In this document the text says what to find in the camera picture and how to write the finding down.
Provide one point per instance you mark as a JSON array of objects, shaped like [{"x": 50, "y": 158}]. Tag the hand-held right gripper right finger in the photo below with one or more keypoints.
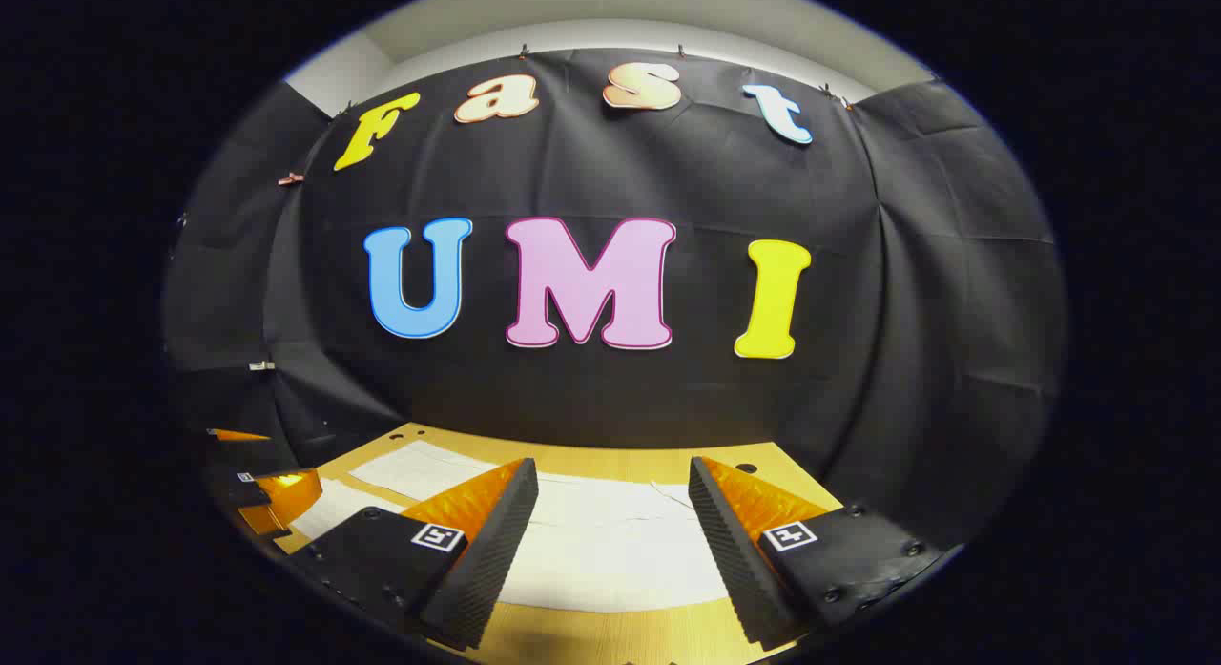
[{"x": 730, "y": 550}]

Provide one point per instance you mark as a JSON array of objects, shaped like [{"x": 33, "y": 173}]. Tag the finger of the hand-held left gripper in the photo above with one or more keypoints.
[
  {"x": 250, "y": 493},
  {"x": 243, "y": 452}
]

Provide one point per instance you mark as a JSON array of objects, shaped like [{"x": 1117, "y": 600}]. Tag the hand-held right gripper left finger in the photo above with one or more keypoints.
[{"x": 496, "y": 550}]

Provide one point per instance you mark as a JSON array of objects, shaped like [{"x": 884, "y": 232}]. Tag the white jeans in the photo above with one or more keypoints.
[{"x": 610, "y": 555}]

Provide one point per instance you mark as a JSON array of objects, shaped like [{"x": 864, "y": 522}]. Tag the black backdrop cloth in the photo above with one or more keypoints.
[{"x": 591, "y": 398}]

